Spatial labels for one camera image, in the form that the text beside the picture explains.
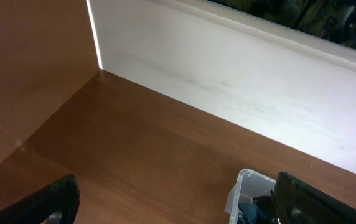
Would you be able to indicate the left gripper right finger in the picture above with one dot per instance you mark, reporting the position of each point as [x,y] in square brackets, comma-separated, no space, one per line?
[298,202]

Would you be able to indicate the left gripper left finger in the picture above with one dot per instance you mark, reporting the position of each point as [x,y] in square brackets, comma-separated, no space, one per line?
[57,202]

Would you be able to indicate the black taped garment bundle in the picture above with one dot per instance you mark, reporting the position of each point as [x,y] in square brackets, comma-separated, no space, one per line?
[265,211]

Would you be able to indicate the blue taped garment bundle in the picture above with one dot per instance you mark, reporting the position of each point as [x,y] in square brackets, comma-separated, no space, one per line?
[248,213]

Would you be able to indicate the clear plastic storage container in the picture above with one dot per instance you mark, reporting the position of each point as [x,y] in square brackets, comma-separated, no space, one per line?
[249,184]

